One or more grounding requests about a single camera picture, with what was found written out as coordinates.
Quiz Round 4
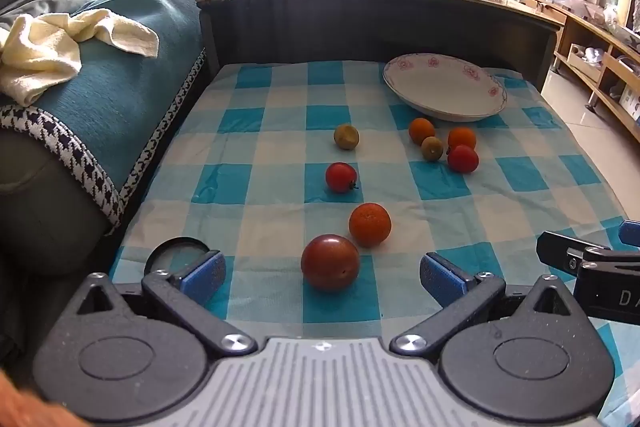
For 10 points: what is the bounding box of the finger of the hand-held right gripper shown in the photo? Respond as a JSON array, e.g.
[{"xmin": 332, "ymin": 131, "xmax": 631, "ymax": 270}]
[
  {"xmin": 536, "ymin": 231, "xmax": 640, "ymax": 276},
  {"xmin": 619, "ymin": 219, "xmax": 640, "ymax": 249}
]

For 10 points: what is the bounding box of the wooden media cabinet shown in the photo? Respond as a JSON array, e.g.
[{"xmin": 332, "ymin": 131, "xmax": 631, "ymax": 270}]
[{"xmin": 525, "ymin": 0, "xmax": 640, "ymax": 135}]

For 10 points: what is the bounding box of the brownish green round fruit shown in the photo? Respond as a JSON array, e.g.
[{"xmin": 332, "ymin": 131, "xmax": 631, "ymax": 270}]
[
  {"xmin": 334, "ymin": 124, "xmax": 360, "ymax": 150},
  {"xmin": 421, "ymin": 136, "xmax": 445, "ymax": 162}
]

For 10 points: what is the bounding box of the dark coffee table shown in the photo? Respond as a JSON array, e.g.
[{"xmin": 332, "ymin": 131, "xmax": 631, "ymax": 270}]
[{"xmin": 195, "ymin": 0, "xmax": 568, "ymax": 92}]

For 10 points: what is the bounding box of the large dark red tomato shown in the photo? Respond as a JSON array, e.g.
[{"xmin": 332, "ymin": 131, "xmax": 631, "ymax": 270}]
[{"xmin": 300, "ymin": 234, "xmax": 361, "ymax": 292}]

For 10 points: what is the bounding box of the small orange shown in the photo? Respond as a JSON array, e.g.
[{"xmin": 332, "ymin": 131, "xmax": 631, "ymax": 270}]
[
  {"xmin": 409, "ymin": 118, "xmax": 436, "ymax": 146},
  {"xmin": 447, "ymin": 127, "xmax": 477, "ymax": 150}
]

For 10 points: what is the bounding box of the grey leather sofa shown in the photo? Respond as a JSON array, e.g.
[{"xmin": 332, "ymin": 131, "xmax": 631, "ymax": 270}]
[{"xmin": 0, "ymin": 0, "xmax": 221, "ymax": 388}]

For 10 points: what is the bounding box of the small red tomato with stem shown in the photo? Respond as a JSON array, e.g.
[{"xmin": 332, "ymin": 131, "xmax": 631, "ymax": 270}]
[{"xmin": 325, "ymin": 162, "xmax": 359, "ymax": 194}]

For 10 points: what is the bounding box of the pale yellow towel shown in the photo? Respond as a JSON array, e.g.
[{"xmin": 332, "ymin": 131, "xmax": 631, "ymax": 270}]
[{"xmin": 0, "ymin": 8, "xmax": 160, "ymax": 108}]

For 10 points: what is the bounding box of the orange fuzzy cloth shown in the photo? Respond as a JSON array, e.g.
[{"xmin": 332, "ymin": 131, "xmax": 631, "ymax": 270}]
[{"xmin": 0, "ymin": 372, "xmax": 88, "ymax": 427}]

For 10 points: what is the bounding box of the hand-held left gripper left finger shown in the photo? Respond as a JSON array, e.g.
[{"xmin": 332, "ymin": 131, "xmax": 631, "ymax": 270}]
[{"xmin": 65, "ymin": 250, "xmax": 258, "ymax": 356}]

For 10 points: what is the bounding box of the large orange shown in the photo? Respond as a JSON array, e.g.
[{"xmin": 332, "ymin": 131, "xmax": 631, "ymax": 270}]
[{"xmin": 348, "ymin": 202, "xmax": 392, "ymax": 249}]

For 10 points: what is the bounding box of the white floral rim plate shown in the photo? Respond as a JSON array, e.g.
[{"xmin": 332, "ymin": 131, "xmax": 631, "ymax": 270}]
[{"xmin": 383, "ymin": 53, "xmax": 508, "ymax": 123}]

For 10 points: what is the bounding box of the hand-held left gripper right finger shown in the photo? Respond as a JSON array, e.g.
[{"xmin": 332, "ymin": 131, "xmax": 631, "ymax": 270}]
[{"xmin": 389, "ymin": 251, "xmax": 584, "ymax": 356}]

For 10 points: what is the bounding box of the blue white checkered tablecloth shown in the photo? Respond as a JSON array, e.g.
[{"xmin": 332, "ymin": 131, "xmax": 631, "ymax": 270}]
[{"xmin": 107, "ymin": 59, "xmax": 640, "ymax": 427}]

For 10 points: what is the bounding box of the round black rimmed lid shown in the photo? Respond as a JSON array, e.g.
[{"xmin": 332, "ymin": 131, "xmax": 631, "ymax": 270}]
[{"xmin": 144, "ymin": 237, "xmax": 212, "ymax": 277}]

